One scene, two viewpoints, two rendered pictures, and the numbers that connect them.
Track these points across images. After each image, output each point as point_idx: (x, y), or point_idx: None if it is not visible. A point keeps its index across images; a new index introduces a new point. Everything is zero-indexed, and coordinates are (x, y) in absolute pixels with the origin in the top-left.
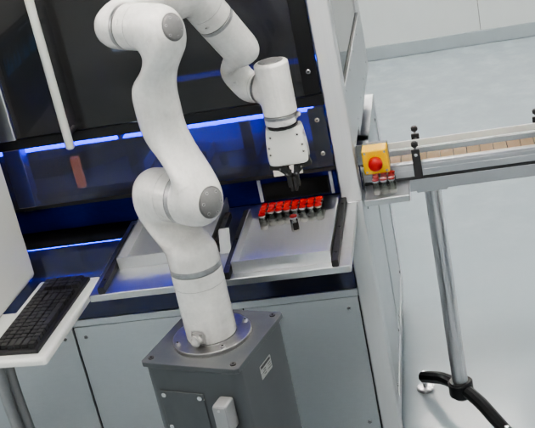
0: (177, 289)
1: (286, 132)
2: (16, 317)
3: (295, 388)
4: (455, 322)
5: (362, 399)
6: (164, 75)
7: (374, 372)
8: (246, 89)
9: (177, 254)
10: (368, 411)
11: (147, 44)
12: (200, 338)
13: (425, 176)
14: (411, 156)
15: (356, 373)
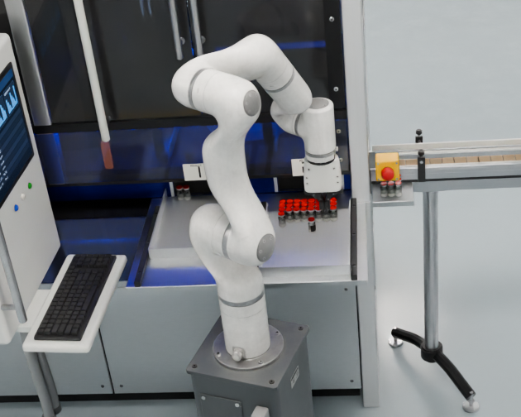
0: (225, 312)
1: (324, 165)
2: (51, 294)
3: None
4: (435, 299)
5: (347, 362)
6: (236, 140)
7: (360, 342)
8: (291, 125)
9: (229, 285)
10: (352, 372)
11: (227, 117)
12: (241, 353)
13: (427, 179)
14: (415, 159)
15: (345, 342)
